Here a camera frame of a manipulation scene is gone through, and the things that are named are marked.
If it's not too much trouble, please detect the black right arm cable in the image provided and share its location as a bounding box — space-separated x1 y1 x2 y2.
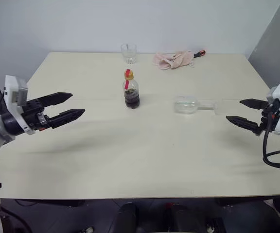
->
262 104 280 170

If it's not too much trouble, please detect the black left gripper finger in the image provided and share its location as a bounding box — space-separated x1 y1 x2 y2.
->
38 92 73 108
49 108 86 129

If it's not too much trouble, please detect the black red handled screwdriver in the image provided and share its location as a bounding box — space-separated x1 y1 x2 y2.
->
192 50 207 59

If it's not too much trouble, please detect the clear wine glass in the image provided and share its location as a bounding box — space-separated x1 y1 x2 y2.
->
173 95 238 116

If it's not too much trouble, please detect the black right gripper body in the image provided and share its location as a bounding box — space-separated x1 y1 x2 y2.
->
257 102 280 136

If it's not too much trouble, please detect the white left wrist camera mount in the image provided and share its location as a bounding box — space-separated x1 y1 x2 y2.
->
3 74 36 136

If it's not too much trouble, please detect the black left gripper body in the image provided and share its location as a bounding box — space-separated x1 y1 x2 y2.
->
22 98 53 132

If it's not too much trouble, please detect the clear glass tumbler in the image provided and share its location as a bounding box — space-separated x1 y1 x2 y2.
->
120 43 138 65

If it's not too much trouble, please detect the gold bottle cap red tape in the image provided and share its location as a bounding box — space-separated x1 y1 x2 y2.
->
123 68 135 81

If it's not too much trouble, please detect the dark liquid plastic bottle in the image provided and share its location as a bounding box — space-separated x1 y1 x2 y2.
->
122 78 141 110

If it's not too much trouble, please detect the pink cloth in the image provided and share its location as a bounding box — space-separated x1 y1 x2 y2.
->
152 50 195 71

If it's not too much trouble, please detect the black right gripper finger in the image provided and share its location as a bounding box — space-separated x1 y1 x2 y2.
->
225 116 262 135
239 98 269 112

